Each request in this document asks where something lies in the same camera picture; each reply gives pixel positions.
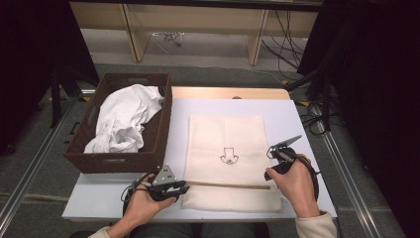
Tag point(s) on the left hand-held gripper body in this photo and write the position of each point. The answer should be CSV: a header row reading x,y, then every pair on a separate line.
x,y
163,178

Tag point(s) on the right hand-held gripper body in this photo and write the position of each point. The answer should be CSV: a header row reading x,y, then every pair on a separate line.
x,y
284,155

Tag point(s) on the brown wicker basket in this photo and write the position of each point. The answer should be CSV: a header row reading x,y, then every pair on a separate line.
x,y
132,163

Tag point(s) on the cream mesh laundry bag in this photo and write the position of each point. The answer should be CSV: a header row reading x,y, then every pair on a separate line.
x,y
211,139

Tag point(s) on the white shirt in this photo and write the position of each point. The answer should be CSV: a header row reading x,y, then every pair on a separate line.
x,y
122,115

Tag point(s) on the person's right hand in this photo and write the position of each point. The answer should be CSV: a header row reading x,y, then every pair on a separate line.
x,y
297,188

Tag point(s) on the person's left hand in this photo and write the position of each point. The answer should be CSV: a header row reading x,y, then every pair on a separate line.
x,y
142,205

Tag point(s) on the black metal stand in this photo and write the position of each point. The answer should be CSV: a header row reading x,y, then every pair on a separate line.
x,y
327,109
55,105

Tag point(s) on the dark table grommet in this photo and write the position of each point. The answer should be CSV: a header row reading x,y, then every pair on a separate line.
x,y
236,97

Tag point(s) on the black curtain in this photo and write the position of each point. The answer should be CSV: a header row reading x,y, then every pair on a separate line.
x,y
379,99
26,66

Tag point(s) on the light wooden desk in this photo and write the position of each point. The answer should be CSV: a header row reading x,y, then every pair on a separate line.
x,y
198,20

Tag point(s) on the metal floor rail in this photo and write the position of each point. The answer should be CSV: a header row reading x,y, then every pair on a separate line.
x,y
363,213
33,167

